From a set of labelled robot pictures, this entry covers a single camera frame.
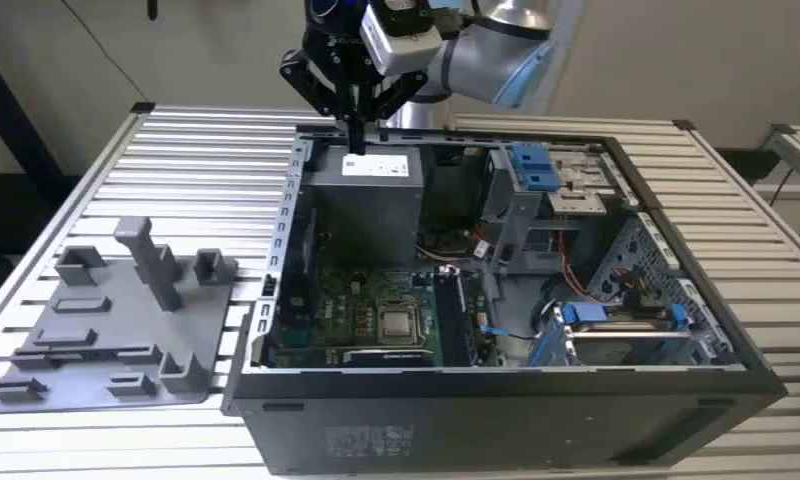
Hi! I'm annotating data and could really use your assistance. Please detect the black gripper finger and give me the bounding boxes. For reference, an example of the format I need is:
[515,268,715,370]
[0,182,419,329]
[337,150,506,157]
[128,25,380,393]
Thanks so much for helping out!
[277,47,360,154]
[357,72,431,154]

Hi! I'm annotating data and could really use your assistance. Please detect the blue plastic drive clip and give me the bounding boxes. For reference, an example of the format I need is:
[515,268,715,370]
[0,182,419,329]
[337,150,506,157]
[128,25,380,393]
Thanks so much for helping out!
[523,168,563,194]
[510,142,552,171]

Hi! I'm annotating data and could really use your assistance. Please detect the grey power supply unit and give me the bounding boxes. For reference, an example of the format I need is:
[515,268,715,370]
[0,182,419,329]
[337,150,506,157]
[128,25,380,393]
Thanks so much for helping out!
[303,144,428,266]

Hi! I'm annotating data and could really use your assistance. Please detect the grey metal drive cage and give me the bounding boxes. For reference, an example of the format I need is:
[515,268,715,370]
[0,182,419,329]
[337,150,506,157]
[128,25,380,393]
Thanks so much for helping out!
[479,142,642,275]

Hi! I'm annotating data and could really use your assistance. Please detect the green motherboard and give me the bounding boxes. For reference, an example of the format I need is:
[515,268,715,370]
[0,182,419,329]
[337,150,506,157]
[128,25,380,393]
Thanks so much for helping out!
[272,264,508,370]

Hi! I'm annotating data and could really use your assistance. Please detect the silver CPU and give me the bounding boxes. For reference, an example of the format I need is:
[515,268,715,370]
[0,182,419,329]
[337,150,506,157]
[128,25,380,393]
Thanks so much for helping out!
[380,310,419,344]

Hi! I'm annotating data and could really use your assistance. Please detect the metal CPU socket cover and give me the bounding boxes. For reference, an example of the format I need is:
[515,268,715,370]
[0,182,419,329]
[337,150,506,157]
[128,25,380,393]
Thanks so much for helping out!
[372,298,429,349]

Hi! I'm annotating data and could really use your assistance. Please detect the hard disk in blue carrier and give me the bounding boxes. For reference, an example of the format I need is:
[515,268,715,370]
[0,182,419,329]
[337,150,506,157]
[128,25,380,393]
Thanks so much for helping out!
[531,299,696,369]

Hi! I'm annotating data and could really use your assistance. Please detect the black graphics card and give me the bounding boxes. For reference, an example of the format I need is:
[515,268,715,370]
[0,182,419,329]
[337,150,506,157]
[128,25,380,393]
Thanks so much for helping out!
[337,348,439,370]

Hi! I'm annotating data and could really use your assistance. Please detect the black box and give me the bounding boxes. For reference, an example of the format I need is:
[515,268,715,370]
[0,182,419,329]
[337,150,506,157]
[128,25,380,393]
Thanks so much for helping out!
[715,147,782,182]

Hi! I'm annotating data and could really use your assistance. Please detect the grey plastic parts rack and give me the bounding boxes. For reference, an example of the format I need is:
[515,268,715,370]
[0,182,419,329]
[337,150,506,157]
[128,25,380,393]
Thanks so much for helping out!
[0,215,241,415]

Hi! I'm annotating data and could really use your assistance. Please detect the black open PC case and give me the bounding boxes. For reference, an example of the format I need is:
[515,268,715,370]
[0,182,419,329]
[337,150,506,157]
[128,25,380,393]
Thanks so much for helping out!
[219,122,790,476]

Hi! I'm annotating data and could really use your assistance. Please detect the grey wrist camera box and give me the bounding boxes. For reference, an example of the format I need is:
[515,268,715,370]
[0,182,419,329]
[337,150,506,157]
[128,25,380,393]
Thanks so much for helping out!
[359,0,443,78]

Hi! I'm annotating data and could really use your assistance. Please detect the yellow black PSU wire bundle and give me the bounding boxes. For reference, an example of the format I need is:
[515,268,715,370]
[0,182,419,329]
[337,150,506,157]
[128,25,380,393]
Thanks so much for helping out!
[415,223,496,262]

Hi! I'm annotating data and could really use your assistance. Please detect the orange SATA wire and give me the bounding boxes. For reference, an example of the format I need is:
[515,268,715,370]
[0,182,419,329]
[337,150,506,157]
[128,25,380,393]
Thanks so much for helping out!
[554,228,620,305]

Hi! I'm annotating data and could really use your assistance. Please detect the yellow orange power wires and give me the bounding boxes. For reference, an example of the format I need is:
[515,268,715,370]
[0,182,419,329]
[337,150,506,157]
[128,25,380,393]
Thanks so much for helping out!
[610,266,670,314]

